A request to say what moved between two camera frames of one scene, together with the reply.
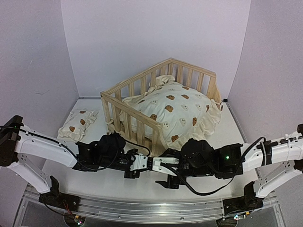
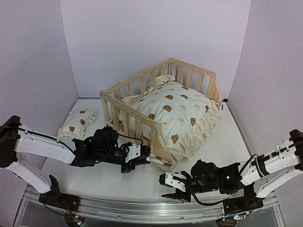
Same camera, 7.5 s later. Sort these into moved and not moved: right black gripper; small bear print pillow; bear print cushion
Moved: right black gripper
Not moved: small bear print pillow; bear print cushion
